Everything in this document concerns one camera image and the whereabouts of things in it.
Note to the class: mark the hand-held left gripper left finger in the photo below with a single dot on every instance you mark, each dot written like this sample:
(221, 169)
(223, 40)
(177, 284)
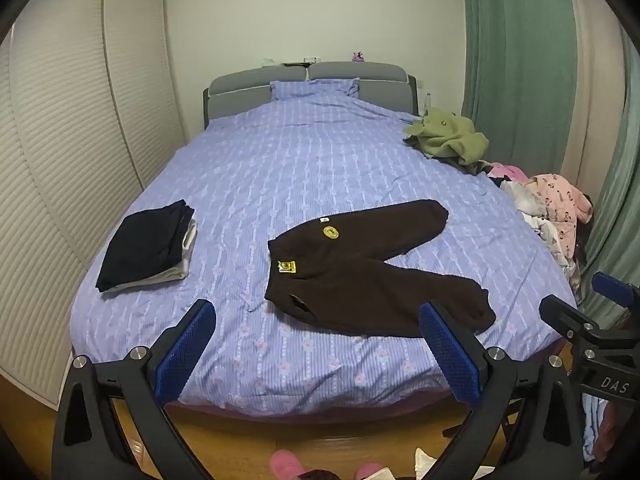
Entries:
(185, 350)

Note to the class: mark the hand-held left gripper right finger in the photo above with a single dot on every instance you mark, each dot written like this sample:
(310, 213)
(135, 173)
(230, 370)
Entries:
(450, 355)

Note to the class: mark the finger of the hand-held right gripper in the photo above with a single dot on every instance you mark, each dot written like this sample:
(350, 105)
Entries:
(567, 317)
(617, 292)

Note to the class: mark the brown pants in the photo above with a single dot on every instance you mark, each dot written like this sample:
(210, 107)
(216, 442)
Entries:
(350, 280)

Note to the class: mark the light blue cloth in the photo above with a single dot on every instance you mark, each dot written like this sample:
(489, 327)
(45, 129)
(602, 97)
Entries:
(595, 425)

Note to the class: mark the green curtain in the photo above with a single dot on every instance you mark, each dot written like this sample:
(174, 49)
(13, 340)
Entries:
(515, 40)
(617, 200)

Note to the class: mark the white cloth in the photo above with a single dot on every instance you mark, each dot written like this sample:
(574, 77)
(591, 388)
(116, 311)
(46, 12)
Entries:
(425, 462)

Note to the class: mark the pink printed garment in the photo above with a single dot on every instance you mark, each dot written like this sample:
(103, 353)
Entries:
(555, 200)

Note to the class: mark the black folded garment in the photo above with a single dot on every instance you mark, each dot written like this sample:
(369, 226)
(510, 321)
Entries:
(145, 240)

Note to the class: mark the white crumpled garment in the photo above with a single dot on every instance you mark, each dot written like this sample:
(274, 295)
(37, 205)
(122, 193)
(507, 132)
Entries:
(530, 202)

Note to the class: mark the pink slipper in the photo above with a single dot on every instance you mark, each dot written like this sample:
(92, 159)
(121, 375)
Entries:
(286, 466)
(366, 472)

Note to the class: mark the plain pink garment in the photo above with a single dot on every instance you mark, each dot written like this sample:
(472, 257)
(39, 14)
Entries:
(507, 171)

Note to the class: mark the white louvred wardrobe door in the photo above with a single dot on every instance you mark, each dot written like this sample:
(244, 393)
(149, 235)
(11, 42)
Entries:
(145, 85)
(65, 185)

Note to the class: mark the beige curtain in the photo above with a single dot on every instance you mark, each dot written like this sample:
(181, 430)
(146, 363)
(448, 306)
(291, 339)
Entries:
(592, 85)

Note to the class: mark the green garment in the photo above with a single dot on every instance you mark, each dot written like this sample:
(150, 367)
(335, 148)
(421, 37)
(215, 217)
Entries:
(450, 135)

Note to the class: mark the purple patterned bedspread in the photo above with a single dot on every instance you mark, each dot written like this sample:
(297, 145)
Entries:
(300, 160)

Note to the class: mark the clear bottle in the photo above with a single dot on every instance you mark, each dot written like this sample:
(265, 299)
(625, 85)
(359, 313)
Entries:
(427, 101)

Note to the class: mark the purple patterned pillow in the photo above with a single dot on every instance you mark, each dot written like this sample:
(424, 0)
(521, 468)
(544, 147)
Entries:
(315, 89)

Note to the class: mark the small white cloth item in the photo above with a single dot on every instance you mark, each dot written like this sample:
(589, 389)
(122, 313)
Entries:
(269, 62)

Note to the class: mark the grey upholstered bed headboard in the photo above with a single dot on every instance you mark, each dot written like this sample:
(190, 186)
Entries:
(350, 71)

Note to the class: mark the flat black item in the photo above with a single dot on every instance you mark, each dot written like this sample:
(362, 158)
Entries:
(294, 64)

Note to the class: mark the purple toy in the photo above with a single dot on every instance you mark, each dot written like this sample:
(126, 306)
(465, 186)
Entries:
(357, 56)

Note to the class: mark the small white box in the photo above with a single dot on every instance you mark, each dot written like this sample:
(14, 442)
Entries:
(312, 58)

